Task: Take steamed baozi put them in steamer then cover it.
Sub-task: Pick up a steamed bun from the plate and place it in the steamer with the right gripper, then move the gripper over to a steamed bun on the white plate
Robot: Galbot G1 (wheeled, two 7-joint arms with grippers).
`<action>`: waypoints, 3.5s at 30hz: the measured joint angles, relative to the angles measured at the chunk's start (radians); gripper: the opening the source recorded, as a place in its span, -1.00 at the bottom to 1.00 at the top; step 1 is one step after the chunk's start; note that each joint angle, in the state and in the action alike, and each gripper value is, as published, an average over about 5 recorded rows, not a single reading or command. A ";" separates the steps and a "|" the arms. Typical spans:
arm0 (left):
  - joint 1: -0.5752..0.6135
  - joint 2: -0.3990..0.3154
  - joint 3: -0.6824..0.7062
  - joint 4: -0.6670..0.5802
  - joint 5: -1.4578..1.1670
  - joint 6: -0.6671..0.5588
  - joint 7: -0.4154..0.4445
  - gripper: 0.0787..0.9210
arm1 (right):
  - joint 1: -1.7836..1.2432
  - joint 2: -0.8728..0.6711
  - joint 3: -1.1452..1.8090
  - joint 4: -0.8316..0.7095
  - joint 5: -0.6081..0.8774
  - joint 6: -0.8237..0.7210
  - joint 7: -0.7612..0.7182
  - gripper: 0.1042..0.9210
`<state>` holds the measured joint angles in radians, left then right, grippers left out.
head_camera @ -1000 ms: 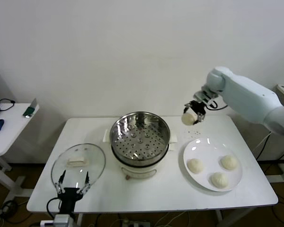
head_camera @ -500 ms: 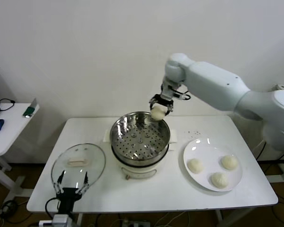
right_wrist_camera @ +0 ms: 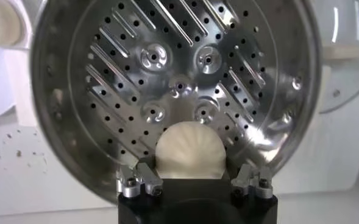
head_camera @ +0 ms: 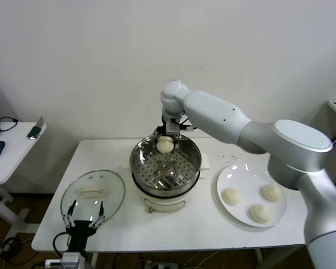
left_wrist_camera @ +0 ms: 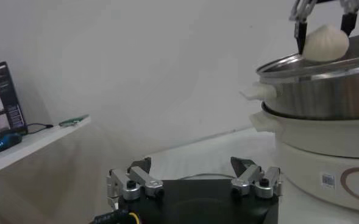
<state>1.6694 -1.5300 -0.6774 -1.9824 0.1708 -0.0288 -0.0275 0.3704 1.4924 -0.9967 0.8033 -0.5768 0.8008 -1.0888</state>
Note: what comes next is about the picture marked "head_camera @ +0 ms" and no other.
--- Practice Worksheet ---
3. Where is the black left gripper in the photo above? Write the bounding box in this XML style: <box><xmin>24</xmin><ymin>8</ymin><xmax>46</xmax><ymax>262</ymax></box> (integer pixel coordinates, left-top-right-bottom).
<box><xmin>63</xmin><ymin>199</ymin><xmax>106</xmax><ymax>257</ymax></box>

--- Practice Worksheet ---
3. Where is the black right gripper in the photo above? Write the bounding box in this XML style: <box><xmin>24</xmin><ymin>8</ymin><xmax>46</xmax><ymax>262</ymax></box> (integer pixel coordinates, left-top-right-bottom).
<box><xmin>155</xmin><ymin>125</ymin><xmax>183</xmax><ymax>147</ymax></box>

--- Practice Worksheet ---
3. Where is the white steamed baozi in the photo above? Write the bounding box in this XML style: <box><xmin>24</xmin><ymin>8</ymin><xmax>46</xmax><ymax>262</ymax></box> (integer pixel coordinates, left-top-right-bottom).
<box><xmin>248</xmin><ymin>203</ymin><xmax>276</xmax><ymax>225</ymax></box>
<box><xmin>222</xmin><ymin>187</ymin><xmax>242</xmax><ymax>207</ymax></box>
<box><xmin>156</xmin><ymin>136</ymin><xmax>174</xmax><ymax>154</ymax></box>
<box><xmin>260</xmin><ymin>184</ymin><xmax>282</xmax><ymax>202</ymax></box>

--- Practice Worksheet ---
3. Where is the glass pot lid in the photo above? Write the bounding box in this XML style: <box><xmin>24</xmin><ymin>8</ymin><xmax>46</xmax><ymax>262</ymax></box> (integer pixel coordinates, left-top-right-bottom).
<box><xmin>60</xmin><ymin>169</ymin><xmax>126</xmax><ymax>228</ymax></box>

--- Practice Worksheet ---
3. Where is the stainless steel steamer basket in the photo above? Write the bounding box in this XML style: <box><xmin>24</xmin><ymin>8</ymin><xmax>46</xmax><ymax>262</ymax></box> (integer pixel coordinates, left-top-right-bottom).
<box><xmin>123</xmin><ymin>133</ymin><xmax>212</xmax><ymax>198</ymax></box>

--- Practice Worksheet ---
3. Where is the cream electric cooker base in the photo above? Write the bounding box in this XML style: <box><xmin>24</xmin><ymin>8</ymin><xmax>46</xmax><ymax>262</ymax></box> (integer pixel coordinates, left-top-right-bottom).
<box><xmin>122</xmin><ymin>156</ymin><xmax>212</xmax><ymax>215</ymax></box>

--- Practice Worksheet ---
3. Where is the black floor power adapter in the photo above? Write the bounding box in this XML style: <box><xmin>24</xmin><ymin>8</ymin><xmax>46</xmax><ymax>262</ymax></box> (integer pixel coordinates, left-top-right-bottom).
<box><xmin>1</xmin><ymin>238</ymin><xmax>19</xmax><ymax>254</ymax></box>

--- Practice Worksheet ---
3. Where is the white round plate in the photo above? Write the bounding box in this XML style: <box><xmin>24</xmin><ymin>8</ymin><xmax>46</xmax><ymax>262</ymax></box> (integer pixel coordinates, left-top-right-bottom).
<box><xmin>216</xmin><ymin>163</ymin><xmax>288</xmax><ymax>228</ymax></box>

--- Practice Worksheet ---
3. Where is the white floor power strip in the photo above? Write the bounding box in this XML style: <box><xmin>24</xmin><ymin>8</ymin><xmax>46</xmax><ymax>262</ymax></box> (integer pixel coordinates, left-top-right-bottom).
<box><xmin>144</xmin><ymin>259</ymin><xmax>180</xmax><ymax>269</ymax></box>

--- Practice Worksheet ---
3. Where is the green grey card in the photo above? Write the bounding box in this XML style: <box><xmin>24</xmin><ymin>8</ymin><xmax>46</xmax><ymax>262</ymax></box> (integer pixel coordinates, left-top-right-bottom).
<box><xmin>27</xmin><ymin>116</ymin><xmax>47</xmax><ymax>140</ymax></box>

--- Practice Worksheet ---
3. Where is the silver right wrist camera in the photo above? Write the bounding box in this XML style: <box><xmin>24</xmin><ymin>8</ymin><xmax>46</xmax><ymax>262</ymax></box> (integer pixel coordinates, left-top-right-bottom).
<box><xmin>165</xmin><ymin>120</ymin><xmax>180</xmax><ymax>135</ymax></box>

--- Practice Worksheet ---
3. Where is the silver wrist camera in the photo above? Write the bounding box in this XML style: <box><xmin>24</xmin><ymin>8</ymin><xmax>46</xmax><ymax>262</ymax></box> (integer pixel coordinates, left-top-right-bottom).
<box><xmin>45</xmin><ymin>251</ymin><xmax>84</xmax><ymax>269</ymax></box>
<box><xmin>165</xmin><ymin>120</ymin><xmax>180</xmax><ymax>135</ymax></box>

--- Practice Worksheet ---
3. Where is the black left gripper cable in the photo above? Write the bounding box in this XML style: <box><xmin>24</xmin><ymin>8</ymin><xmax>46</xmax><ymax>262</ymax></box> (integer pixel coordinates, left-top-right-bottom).
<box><xmin>52</xmin><ymin>231</ymin><xmax>71</xmax><ymax>255</ymax></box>

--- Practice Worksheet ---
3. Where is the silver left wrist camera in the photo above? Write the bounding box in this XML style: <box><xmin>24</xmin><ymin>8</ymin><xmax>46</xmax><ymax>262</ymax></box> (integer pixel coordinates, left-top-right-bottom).
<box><xmin>45</xmin><ymin>251</ymin><xmax>84</xmax><ymax>269</ymax></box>

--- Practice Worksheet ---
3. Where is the black laptop cable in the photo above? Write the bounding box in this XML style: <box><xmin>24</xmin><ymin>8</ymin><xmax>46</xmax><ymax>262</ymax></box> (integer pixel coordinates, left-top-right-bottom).
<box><xmin>0</xmin><ymin>117</ymin><xmax>18</xmax><ymax>132</ymax></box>

